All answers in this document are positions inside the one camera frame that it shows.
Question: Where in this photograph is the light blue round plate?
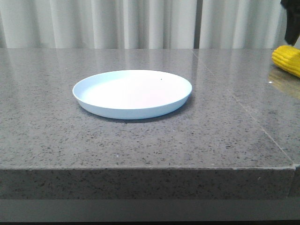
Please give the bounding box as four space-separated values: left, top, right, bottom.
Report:
73 70 192 120

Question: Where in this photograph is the yellow corn cob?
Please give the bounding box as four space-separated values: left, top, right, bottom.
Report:
271 45 300 78

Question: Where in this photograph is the white pleated curtain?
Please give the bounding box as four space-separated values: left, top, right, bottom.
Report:
0 0 286 49

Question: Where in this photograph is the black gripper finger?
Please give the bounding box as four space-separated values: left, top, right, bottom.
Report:
280 0 300 46

